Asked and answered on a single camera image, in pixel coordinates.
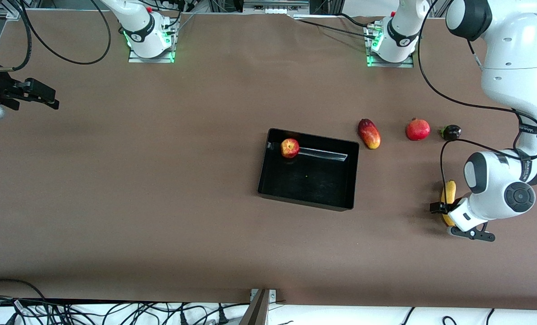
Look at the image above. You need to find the red pomegranate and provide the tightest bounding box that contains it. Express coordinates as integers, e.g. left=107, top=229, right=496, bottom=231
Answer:
left=406, top=117, right=431, bottom=141

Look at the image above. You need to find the black base power cable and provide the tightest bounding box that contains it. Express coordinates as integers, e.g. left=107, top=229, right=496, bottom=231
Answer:
left=289, top=14, right=378, bottom=41

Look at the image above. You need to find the grey aluminium bar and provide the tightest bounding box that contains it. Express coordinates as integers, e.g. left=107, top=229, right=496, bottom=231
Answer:
left=238, top=289, right=270, bottom=325

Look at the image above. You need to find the small metal table bracket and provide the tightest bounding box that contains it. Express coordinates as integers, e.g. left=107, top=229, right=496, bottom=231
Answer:
left=250, top=289, right=277, bottom=302

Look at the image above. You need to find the dark purple mangosteen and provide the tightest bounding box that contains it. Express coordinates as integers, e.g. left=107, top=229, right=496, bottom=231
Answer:
left=439, top=125, right=462, bottom=142

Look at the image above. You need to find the black plastic box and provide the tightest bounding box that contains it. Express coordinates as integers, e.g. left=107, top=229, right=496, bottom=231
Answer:
left=257, top=128, right=360, bottom=212

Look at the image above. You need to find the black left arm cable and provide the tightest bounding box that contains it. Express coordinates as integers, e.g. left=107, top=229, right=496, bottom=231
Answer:
left=417, top=0, right=537, bottom=209

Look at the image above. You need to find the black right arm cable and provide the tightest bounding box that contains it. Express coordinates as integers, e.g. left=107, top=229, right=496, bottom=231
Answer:
left=0, top=0, right=112, bottom=74

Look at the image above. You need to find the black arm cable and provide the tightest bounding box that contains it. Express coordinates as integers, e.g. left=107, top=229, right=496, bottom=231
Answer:
left=0, top=0, right=112, bottom=74
left=417, top=0, right=537, bottom=209

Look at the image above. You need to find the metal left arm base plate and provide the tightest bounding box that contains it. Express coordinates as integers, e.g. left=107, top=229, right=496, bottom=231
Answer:
left=366, top=25, right=415, bottom=69

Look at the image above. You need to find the yellow banana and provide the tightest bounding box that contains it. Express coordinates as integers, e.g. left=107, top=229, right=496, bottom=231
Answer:
left=440, top=180, right=457, bottom=227

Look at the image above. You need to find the black looped floor cable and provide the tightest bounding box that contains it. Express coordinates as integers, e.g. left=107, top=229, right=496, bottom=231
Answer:
left=0, top=279, right=49, bottom=303

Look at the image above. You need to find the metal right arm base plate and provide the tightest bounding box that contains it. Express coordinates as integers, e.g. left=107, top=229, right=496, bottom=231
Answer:
left=128, top=18, right=176, bottom=64

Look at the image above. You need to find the silver frame bracket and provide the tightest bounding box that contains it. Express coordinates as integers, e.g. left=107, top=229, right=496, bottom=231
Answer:
left=5, top=0, right=41, bottom=21

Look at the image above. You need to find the red yellow mango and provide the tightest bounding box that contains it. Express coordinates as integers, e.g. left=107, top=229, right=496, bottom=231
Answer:
left=357, top=118, right=381, bottom=150

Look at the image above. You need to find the red yellow apple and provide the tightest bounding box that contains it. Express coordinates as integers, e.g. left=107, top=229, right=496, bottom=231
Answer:
left=280, top=138, right=301, bottom=159

